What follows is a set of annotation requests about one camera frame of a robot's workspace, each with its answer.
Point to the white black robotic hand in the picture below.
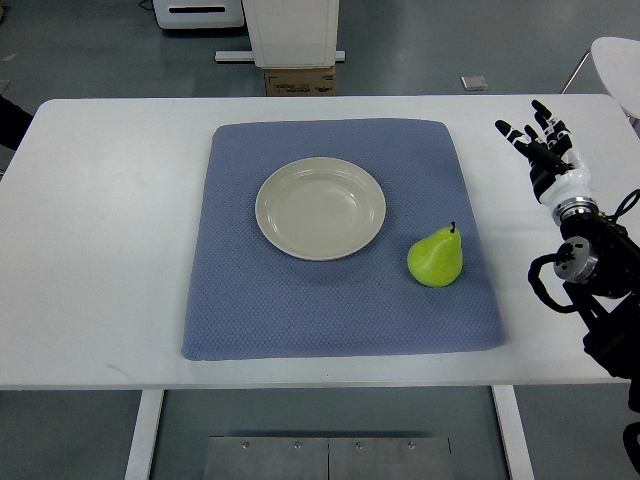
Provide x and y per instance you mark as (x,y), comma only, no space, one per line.
(556,170)

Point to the green pear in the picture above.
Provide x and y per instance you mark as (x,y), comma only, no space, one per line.
(437,260)

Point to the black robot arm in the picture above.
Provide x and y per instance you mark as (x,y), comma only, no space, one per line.
(595,273)

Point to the grey floor plate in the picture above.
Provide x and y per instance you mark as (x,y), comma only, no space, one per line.
(474,83)

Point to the cream round plate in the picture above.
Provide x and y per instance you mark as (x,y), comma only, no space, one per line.
(320,208)

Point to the white chair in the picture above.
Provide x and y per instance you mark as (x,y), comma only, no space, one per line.
(616,61)

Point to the white right table leg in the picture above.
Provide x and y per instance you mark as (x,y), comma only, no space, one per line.
(512,433)

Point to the white table leg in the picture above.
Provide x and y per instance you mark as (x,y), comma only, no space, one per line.
(143,442)
(512,433)

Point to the brown cardboard box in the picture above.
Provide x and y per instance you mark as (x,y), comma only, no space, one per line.
(314,82)

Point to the blue textured mat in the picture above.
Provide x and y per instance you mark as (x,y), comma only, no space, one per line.
(249,300)

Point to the white appliance with slot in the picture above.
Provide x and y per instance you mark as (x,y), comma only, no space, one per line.
(195,14)

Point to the white left table leg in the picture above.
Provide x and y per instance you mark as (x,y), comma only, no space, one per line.
(143,442)

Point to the black object at left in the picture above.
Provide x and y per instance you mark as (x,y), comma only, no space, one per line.
(14,123)

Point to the white cabinet pedestal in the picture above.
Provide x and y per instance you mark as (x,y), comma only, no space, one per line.
(289,34)

